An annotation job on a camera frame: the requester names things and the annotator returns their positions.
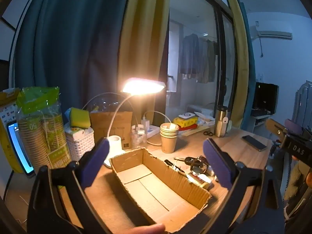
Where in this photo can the pile of papers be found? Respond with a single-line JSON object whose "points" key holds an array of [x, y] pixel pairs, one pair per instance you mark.
{"points": [[204, 119]]}

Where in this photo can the grey ribbed panel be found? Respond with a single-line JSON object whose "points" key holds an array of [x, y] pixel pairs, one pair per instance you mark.
{"points": [[304, 102]]}

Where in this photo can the person's left hand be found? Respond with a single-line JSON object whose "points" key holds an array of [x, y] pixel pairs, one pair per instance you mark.
{"points": [[146, 229]]}

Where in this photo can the smartphone with lit screen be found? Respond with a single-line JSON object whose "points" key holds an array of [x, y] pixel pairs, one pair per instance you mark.
{"points": [[18, 151]]}

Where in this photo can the white plugged charger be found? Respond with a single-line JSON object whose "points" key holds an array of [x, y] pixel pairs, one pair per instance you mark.
{"points": [[145, 123]]}

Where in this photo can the brown cardboard lamp packaging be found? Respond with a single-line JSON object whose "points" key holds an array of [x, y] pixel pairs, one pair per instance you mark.
{"points": [[102, 126]]}

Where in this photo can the green bag of paper cups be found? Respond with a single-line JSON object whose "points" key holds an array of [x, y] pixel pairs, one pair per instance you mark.
{"points": [[36, 139]]}

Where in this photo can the blue curtain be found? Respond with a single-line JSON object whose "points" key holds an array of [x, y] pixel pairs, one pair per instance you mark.
{"points": [[73, 41]]}

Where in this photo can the stack of brown paper cups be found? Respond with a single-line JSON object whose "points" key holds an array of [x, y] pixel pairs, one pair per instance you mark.
{"points": [[169, 143]]}

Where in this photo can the hanging clothes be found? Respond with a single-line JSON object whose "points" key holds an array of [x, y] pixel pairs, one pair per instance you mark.
{"points": [[195, 56]]}

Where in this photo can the white power strip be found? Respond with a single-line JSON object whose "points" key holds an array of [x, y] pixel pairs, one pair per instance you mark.
{"points": [[153, 130]]}

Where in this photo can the small yellow white box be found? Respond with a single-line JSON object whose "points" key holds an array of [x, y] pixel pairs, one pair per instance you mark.
{"points": [[199, 180]]}

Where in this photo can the white tissue pack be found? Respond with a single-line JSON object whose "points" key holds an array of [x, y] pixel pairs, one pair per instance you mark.
{"points": [[76, 131]]}

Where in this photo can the black monitor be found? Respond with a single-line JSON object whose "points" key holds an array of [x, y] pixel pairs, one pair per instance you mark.
{"points": [[265, 97]]}

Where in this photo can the yellow green sponge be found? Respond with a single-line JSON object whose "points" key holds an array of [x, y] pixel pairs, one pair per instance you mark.
{"points": [[79, 117]]}

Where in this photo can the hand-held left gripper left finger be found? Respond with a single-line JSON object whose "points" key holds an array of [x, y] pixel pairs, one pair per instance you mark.
{"points": [[97, 160]]}

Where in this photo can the cardboard box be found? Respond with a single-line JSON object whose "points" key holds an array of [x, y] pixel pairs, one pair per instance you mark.
{"points": [[146, 187]]}

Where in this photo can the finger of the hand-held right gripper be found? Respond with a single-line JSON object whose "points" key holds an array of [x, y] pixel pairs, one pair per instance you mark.
{"points": [[293, 125], [275, 126]]}

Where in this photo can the white desk lamp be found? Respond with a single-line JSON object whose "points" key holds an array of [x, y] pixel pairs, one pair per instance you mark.
{"points": [[143, 86]]}

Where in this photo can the black pen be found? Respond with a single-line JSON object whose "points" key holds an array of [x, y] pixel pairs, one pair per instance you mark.
{"points": [[173, 165]]}

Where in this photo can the yellow tissue box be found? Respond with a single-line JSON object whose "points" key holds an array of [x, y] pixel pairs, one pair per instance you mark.
{"points": [[185, 123]]}

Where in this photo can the stainless steel tumbler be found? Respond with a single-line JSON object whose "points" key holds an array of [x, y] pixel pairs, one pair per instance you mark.
{"points": [[219, 124]]}

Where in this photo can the white round device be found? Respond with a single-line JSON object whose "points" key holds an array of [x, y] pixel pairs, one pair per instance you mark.
{"points": [[186, 116]]}

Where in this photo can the white air conditioner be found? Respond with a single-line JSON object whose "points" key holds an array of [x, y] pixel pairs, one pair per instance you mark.
{"points": [[273, 34]]}

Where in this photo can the bunch of keys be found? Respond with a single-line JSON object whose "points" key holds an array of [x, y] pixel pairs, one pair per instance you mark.
{"points": [[195, 162]]}

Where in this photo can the black scissors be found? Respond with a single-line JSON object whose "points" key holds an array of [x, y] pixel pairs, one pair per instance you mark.
{"points": [[207, 133]]}

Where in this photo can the yellow printed package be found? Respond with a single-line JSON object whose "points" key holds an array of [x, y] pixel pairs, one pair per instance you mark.
{"points": [[7, 107]]}

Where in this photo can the dark smartphone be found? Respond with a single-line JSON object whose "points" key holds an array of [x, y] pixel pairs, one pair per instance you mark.
{"points": [[253, 142]]}

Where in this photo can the white woven plastic basket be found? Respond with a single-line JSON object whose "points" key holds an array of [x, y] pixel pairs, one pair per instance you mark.
{"points": [[79, 148]]}

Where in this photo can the yellow curtain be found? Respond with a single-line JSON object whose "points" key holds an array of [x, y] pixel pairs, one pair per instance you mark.
{"points": [[240, 53], [143, 29]]}

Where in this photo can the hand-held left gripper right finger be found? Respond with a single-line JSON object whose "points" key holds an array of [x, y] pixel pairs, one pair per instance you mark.
{"points": [[217, 163]]}

